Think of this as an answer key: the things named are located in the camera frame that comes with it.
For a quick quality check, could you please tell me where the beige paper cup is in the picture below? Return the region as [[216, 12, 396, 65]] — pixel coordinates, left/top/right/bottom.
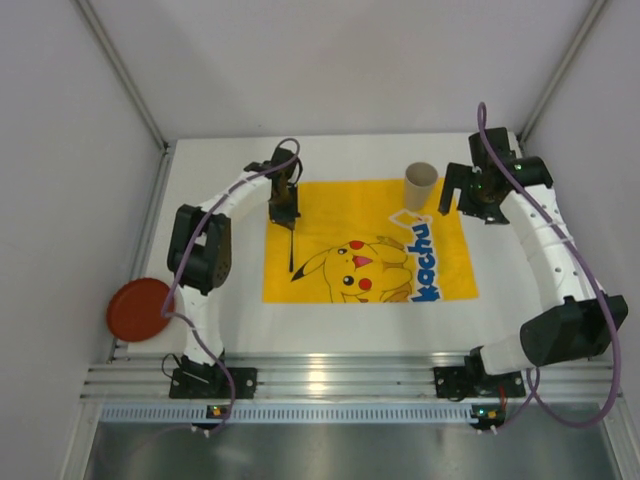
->
[[404, 162, 439, 211]]

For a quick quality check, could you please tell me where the blue plastic fork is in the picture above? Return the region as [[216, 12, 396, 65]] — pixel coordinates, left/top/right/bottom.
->
[[288, 224, 295, 273]]

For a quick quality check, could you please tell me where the yellow pikachu placemat cloth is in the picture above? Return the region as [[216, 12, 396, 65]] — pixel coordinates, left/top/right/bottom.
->
[[263, 179, 478, 304]]

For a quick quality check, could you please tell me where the red plastic plate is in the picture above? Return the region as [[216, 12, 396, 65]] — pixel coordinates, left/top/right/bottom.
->
[[106, 278, 170, 342]]

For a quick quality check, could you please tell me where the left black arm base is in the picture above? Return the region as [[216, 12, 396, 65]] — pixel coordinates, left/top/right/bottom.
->
[[169, 367, 258, 400]]

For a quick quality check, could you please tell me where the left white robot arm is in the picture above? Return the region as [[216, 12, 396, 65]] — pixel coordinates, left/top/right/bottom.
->
[[161, 138, 303, 371]]

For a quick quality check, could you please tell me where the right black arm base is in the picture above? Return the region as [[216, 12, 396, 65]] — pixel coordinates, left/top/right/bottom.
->
[[433, 347, 526, 402]]

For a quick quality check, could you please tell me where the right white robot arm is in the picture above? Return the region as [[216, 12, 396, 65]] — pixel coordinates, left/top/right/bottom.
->
[[438, 128, 628, 376]]

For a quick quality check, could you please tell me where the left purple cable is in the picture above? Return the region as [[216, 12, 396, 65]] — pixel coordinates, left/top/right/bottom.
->
[[160, 138, 302, 434]]

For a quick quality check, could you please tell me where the right aluminium corner post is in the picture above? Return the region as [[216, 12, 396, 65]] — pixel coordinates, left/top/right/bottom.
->
[[516, 0, 611, 148]]

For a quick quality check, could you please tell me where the aluminium corner post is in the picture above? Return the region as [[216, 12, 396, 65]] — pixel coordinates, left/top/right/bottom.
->
[[71, 0, 169, 151], [516, 0, 611, 148]]

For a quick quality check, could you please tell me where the left aluminium corner post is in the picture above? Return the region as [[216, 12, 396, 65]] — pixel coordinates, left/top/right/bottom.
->
[[71, 0, 169, 151]]

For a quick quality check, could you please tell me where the aluminium mounting rail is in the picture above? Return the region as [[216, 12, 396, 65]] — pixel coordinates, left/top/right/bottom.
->
[[80, 353, 613, 403]]

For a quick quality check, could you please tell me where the perforated cable duct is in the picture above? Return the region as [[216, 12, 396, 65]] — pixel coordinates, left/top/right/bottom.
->
[[100, 403, 499, 425]]

